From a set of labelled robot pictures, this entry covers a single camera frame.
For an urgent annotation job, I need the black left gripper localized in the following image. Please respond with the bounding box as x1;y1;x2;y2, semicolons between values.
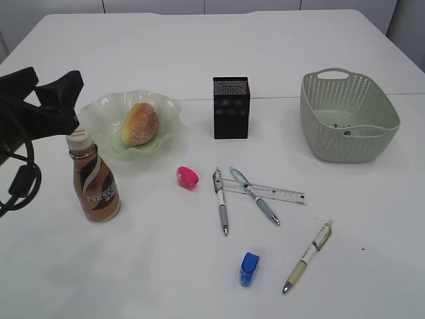
0;66;83;163

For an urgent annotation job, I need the sugared bread loaf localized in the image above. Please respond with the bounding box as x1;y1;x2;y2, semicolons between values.
120;102;159;146

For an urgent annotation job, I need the brown Nescafe coffee bottle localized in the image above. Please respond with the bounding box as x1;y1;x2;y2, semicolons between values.
66;126;120;223

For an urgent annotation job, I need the frosted green ruffled glass plate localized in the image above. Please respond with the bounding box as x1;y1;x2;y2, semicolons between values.
78;90;185;160

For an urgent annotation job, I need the pink pencil sharpener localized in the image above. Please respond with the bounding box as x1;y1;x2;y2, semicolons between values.
176;166;199;190

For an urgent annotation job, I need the black mesh pen holder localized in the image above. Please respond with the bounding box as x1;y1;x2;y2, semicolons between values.
213;77;250;140

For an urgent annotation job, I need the white grey pen left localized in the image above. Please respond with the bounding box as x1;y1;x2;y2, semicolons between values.
212;167;229;237

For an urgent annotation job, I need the blue grey pen crossed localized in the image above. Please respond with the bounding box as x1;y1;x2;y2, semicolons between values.
229;166;280;226

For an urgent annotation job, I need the blue pencil sharpener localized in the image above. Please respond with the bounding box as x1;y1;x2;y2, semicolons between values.
239;252;260;287

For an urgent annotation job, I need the green plastic woven basket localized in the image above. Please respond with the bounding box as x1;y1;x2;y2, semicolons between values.
300;68;400;163

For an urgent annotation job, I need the beige white pen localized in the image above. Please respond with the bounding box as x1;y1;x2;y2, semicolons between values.
282;220;333;294

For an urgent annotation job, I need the clear plastic ruler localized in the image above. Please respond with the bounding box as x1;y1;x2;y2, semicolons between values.
213;178;306;205

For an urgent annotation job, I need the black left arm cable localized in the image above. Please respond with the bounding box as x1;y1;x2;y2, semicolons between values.
0;99;43;219

